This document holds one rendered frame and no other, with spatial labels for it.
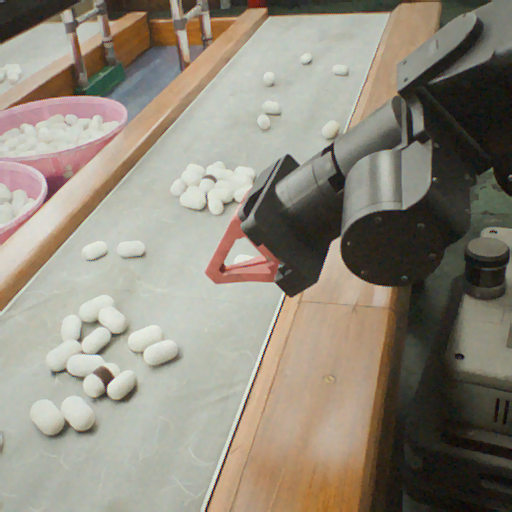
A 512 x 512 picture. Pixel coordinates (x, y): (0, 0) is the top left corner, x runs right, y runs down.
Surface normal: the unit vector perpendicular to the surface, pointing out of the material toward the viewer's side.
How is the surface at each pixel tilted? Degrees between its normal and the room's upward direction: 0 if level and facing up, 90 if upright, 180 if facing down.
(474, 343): 0
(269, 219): 51
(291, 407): 0
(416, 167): 42
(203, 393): 0
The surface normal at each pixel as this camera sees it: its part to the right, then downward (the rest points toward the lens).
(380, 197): -0.29, -0.74
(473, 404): -0.40, 0.52
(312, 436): -0.09, -0.84
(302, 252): 0.69, -0.47
